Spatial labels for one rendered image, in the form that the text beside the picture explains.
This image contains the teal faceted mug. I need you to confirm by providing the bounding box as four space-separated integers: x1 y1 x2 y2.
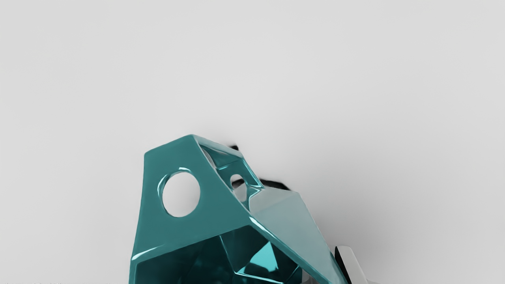
129 134 349 284

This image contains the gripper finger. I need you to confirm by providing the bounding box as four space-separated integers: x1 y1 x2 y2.
334 246 369 284

